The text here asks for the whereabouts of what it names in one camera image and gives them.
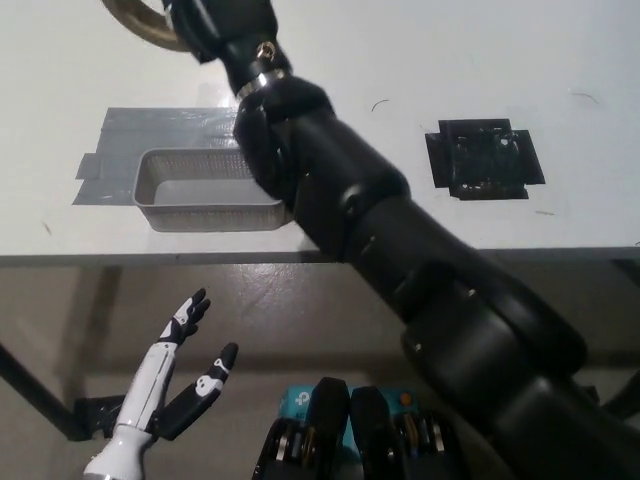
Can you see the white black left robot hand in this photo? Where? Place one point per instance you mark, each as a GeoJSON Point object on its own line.
{"type": "Point", "coordinates": [150, 385]}

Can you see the beige masking tape roll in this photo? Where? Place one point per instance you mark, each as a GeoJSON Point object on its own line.
{"type": "Point", "coordinates": [145, 27]}

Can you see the black tape square patch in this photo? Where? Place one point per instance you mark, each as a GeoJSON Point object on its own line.
{"type": "Point", "coordinates": [480, 160]}

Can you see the black diagonal table leg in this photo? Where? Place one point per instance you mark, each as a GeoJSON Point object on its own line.
{"type": "Point", "coordinates": [35, 387]}

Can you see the grey duct tape patch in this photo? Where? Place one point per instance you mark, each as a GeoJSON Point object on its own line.
{"type": "Point", "coordinates": [150, 125]}

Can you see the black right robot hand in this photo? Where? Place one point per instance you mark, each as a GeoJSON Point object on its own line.
{"type": "Point", "coordinates": [225, 22]}

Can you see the small grey mesh container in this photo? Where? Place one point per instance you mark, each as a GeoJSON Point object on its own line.
{"type": "Point", "coordinates": [210, 220]}

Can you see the black robot body with teal top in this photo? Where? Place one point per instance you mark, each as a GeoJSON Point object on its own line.
{"type": "Point", "coordinates": [320, 440]}

